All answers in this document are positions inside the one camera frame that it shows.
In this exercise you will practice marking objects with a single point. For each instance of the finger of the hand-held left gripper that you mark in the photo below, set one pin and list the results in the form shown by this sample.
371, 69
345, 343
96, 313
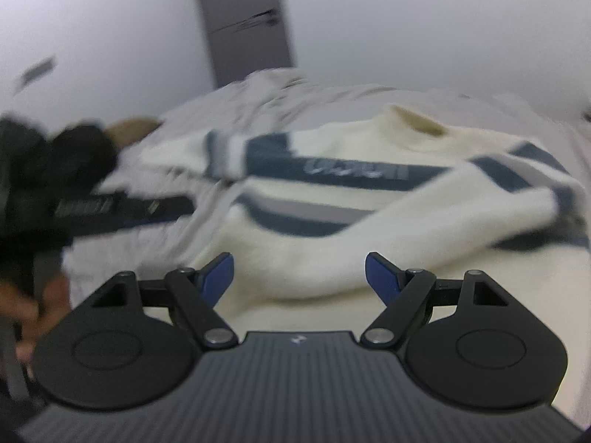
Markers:
152, 210

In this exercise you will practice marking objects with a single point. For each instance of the cream sweater with blue stripes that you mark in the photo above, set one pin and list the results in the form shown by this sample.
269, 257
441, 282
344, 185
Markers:
369, 138

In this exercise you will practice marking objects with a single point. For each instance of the grey wall plate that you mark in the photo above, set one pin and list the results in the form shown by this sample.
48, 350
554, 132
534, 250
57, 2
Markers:
34, 74

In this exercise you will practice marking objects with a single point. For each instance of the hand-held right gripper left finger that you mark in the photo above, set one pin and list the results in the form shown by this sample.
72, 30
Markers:
219, 277

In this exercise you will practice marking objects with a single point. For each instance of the pale textured bed cover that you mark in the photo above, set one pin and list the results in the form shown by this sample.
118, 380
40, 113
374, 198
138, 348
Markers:
152, 244

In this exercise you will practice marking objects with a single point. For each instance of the brown object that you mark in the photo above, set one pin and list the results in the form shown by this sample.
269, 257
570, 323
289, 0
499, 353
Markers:
134, 131

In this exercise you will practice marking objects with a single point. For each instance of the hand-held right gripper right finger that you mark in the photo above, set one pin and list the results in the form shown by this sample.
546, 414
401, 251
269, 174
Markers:
381, 279

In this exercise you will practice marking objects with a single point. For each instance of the grey door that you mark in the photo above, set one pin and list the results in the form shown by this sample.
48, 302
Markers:
244, 18

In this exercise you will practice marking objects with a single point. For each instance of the person's left hand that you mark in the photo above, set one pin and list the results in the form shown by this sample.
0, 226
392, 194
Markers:
46, 304

